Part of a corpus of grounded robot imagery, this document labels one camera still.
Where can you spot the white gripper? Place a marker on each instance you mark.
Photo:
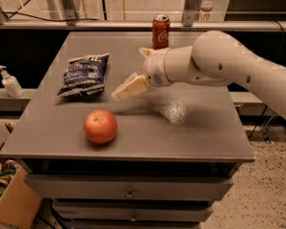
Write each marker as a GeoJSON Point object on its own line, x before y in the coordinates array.
{"type": "Point", "coordinates": [153, 66]}

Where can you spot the blue chip bag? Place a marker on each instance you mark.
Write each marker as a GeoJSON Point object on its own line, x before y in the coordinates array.
{"type": "Point", "coordinates": [84, 76]}

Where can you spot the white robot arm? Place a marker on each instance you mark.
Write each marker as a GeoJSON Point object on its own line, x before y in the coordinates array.
{"type": "Point", "coordinates": [214, 59]}

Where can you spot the red coke can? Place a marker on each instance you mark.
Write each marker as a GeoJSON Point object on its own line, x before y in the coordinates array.
{"type": "Point", "coordinates": [161, 28]}

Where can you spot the red apple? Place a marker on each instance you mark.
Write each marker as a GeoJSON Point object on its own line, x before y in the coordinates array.
{"type": "Point", "coordinates": [100, 126]}

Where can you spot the top drawer knob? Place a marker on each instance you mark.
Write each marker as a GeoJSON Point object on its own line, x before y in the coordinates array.
{"type": "Point", "coordinates": [129, 195]}

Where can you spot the drawer knob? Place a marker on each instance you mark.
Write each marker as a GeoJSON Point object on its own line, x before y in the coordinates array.
{"type": "Point", "coordinates": [133, 219]}
{"type": "Point", "coordinates": [129, 195]}

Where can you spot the white pump bottle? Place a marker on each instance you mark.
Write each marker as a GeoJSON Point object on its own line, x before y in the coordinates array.
{"type": "Point", "coordinates": [10, 83]}

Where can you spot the cardboard box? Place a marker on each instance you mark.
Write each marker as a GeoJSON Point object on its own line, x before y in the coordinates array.
{"type": "Point", "coordinates": [19, 204]}

